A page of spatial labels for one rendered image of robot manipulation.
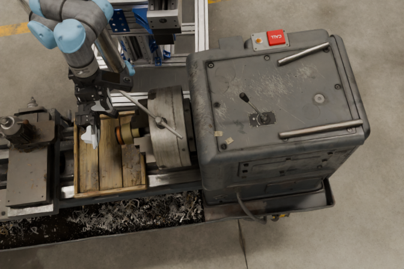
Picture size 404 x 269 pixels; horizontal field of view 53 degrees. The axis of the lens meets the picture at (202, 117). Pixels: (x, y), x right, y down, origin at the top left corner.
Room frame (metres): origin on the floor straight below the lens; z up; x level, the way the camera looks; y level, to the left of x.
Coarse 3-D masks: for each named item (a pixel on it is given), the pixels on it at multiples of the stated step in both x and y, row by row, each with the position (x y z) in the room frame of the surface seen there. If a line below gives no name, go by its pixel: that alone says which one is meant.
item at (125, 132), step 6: (120, 126) 0.62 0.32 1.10; (126, 126) 0.61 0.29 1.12; (120, 132) 0.59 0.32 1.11; (126, 132) 0.58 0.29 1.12; (132, 132) 0.59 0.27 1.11; (138, 132) 0.58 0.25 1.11; (120, 138) 0.57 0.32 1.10; (126, 138) 0.56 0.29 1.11; (132, 138) 0.56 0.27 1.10; (120, 144) 0.56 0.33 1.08; (126, 144) 0.55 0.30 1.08
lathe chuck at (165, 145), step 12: (156, 96) 0.67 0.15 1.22; (168, 96) 0.66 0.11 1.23; (156, 108) 0.61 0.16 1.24; (168, 108) 0.61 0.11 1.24; (168, 120) 0.56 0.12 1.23; (156, 132) 0.53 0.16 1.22; (168, 132) 0.52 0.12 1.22; (156, 144) 0.49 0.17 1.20; (168, 144) 0.49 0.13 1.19; (156, 156) 0.46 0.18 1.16; (168, 156) 0.46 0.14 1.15; (168, 168) 0.44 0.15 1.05
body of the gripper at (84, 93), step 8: (96, 72) 0.58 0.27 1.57; (80, 80) 0.57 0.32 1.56; (88, 80) 0.57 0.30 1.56; (80, 88) 0.57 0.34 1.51; (88, 88) 0.57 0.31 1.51; (96, 88) 0.57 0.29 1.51; (104, 88) 0.58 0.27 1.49; (80, 96) 0.55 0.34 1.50; (88, 96) 0.56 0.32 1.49; (96, 96) 0.55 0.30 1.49; (104, 96) 0.55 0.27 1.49
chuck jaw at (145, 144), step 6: (138, 138) 0.56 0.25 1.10; (144, 138) 0.56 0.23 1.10; (150, 138) 0.55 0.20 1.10; (138, 144) 0.54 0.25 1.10; (144, 144) 0.53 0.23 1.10; (150, 144) 0.53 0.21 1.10; (144, 150) 0.51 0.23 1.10; (150, 150) 0.51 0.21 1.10; (150, 156) 0.48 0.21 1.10; (150, 162) 0.46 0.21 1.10
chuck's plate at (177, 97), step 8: (176, 88) 0.70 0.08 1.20; (176, 96) 0.65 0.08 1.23; (176, 104) 0.62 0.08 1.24; (176, 112) 0.59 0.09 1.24; (176, 120) 0.56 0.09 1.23; (184, 120) 0.56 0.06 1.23; (176, 128) 0.53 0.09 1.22; (184, 128) 0.53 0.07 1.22; (184, 136) 0.50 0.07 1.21; (184, 144) 0.48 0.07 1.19; (184, 152) 0.46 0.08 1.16; (184, 160) 0.44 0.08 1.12
